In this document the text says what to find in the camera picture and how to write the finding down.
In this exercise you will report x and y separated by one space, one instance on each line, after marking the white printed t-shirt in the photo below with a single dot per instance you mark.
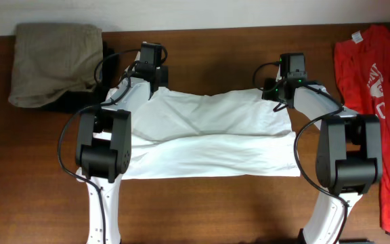
179 135

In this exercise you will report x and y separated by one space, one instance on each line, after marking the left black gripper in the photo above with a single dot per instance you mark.
164 71

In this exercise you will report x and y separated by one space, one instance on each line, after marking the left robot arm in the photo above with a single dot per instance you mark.
103 149

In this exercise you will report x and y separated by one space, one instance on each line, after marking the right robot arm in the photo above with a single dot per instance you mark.
349 156

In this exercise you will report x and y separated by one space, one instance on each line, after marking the folded black garment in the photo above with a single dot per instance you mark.
72 101

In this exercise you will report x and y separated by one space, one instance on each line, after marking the red printed t-shirt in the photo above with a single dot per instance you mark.
362 71

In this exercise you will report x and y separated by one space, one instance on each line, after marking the folded khaki shorts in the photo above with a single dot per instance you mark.
51 59

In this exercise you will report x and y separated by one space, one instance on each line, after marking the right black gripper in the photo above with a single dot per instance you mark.
269 91

